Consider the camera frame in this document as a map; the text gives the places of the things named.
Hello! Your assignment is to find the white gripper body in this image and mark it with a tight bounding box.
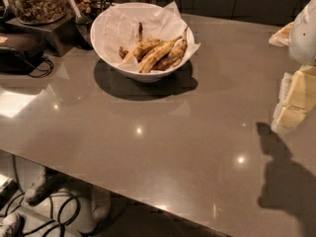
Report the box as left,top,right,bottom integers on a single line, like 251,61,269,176
289,0,316,65

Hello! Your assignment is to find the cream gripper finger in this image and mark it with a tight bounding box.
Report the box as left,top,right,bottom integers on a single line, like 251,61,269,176
269,23,293,47
271,65,316,133

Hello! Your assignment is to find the spotted banana front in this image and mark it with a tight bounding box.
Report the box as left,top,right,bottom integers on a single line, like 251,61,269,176
138,36,182,73

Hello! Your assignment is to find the spotted banana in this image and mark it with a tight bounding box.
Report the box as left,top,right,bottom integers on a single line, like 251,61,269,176
138,36,182,73
121,39,163,64
153,29,188,71

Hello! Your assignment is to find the spotted banana right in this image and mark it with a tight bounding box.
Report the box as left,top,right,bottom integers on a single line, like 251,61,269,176
153,29,188,71

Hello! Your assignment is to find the spotted banana left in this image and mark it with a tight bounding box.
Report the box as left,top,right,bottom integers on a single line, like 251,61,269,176
121,39,163,64

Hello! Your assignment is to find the white bowl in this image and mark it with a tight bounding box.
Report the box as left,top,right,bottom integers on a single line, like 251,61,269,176
90,2,199,83

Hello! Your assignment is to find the metal scoop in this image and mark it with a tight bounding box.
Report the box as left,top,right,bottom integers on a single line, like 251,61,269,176
68,0,92,49

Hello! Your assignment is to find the grey metal stand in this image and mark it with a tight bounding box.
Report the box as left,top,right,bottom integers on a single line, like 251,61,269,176
5,13,79,57

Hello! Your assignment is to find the glass jar of nuts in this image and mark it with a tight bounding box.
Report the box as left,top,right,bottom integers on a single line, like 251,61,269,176
8,0,66,25

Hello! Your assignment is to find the white robot base with cables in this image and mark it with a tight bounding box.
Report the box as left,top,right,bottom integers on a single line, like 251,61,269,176
0,154,111,237

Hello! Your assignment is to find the black device with cable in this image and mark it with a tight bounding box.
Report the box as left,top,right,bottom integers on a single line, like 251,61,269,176
0,33,54,78

